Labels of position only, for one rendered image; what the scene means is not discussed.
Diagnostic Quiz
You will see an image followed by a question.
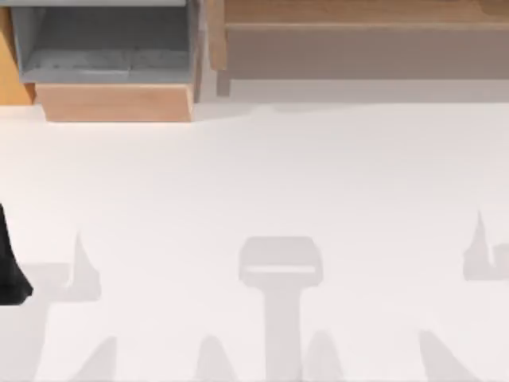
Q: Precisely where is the pale wooden drawer front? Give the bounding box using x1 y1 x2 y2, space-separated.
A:
34 83 196 123

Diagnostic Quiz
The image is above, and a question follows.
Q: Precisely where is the wooden open shelf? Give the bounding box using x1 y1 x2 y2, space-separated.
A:
207 0 509 98

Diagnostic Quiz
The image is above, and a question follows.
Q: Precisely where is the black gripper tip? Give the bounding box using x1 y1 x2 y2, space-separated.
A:
0 203 34 306

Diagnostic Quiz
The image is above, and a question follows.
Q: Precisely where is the wooden cupboard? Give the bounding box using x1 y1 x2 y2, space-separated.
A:
0 6 37 107

